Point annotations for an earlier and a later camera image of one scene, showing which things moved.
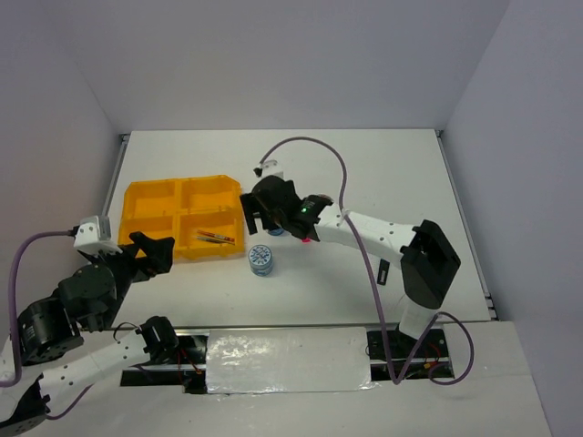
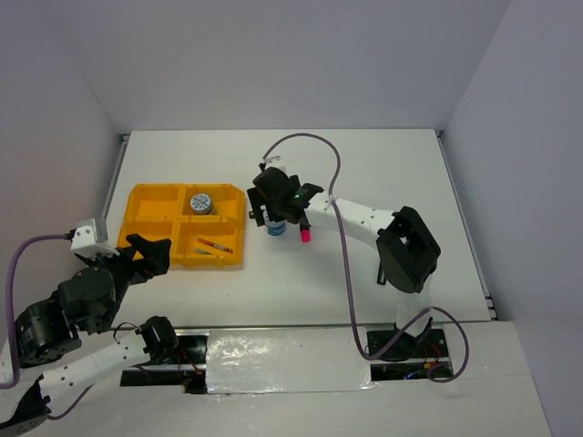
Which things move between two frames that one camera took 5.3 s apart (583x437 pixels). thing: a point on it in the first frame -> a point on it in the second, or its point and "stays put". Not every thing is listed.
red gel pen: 214,235 -> 217,246
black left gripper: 159,259 stays put
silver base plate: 289,360 stays put
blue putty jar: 260,260 -> 201,204
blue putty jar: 276,231 stays put
